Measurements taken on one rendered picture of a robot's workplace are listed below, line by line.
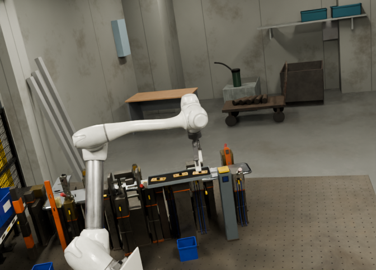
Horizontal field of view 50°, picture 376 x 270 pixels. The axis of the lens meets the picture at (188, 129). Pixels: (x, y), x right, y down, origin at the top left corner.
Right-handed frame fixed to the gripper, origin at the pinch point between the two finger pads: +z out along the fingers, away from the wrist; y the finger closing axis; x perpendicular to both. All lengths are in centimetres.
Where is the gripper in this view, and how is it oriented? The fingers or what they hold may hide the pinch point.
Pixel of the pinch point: (198, 164)
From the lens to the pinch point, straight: 231.4
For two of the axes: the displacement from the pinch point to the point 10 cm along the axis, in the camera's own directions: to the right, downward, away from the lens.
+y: 0.9, -3.0, 9.5
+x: -9.9, 1.2, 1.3
